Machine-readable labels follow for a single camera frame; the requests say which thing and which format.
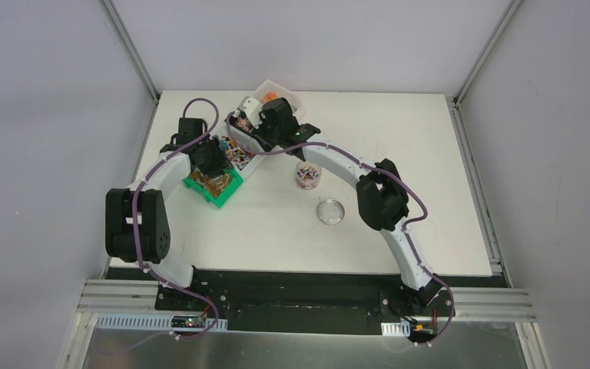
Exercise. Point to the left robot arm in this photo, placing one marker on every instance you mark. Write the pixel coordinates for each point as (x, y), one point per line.
(136, 223)

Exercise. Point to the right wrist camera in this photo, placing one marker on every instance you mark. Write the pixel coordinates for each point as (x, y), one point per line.
(251, 108)

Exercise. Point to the white lollipop bin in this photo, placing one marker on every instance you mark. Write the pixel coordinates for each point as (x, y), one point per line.
(243, 161)

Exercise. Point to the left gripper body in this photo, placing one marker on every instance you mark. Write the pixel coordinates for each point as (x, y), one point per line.
(213, 166)

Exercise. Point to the white gummy bin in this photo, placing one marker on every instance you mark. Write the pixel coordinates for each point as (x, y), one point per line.
(269, 90)

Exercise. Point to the green candy bin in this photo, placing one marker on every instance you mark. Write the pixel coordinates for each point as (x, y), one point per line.
(215, 190)

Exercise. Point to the clear plastic jar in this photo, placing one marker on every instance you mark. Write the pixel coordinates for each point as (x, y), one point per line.
(307, 175)

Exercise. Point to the black lollipop bin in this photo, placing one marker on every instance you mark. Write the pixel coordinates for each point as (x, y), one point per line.
(240, 129)

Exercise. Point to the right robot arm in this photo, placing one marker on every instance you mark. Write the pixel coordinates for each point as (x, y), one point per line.
(382, 197)

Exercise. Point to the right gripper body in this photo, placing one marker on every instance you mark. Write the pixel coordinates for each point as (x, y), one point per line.
(274, 134)

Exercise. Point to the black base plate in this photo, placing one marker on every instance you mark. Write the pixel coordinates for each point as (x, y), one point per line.
(301, 303)

